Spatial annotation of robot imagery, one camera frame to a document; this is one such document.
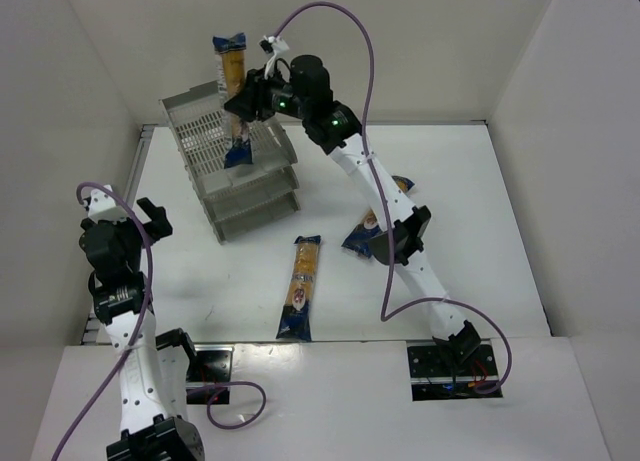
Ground spaghetti bag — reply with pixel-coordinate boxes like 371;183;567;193
341;175;417;258
212;32;253;169
276;235;322;342

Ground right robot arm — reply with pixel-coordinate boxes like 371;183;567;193
224;55;480;372

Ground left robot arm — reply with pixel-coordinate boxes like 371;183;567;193
77;182;205;460

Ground grey stacked tray shelf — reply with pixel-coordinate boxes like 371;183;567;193
160;81;300;243

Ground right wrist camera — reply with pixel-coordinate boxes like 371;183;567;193
259;35;290;79

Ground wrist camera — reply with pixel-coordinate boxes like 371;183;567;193
87;188;127;223
259;35;290;79

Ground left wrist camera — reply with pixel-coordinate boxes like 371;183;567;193
87;188;127;223

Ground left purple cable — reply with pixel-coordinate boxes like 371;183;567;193
49;182;269;461

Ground purple cable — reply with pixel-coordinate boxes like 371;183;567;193
272;1;514;396
49;182;269;461

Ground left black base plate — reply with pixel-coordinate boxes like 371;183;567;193
186;344;234;406

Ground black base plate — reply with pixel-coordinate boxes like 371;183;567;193
186;344;234;406
406;342;503;402

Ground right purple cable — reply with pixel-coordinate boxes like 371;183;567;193
272;1;514;396

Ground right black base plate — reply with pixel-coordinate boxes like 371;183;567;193
406;342;503;402

